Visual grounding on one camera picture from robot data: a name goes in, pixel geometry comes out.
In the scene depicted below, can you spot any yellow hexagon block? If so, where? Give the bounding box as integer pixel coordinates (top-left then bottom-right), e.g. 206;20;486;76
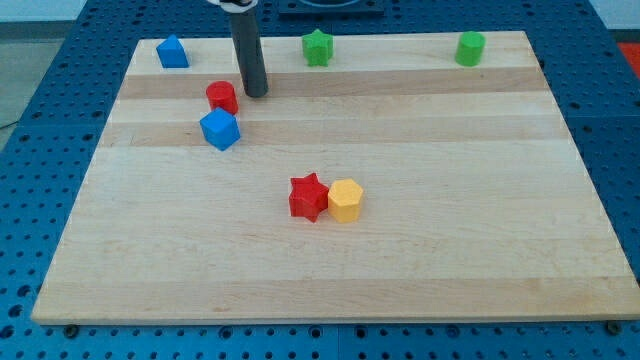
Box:
328;178;364;223

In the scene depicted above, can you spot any light wooden board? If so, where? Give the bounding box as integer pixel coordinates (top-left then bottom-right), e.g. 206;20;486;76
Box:
32;31;639;325

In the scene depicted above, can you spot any blue cube block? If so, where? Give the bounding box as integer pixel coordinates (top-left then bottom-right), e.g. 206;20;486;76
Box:
199;107;241;151

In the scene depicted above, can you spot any white robot wrist flange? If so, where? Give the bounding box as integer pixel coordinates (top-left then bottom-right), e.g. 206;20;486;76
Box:
207;0;259;13

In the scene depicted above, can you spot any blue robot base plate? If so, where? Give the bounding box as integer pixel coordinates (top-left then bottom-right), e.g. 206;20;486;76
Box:
275;0;385;16

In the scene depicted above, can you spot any green star block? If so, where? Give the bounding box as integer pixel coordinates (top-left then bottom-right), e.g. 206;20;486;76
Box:
302;29;334;67

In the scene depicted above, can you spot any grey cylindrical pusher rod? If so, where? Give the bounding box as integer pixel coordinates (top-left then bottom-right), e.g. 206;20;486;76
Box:
230;8;269;98

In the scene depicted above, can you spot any red cylinder block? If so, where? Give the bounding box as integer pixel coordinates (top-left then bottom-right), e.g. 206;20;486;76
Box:
205;81;239;115

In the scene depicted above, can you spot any blue triangular prism block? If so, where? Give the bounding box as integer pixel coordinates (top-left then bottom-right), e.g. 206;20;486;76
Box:
156;34;189;68

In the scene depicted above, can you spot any red star block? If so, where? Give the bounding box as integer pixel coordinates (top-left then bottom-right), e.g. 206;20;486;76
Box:
288;173;329;223

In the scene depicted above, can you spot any green cylinder block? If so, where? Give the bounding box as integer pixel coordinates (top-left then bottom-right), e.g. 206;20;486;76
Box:
455;31;486;67

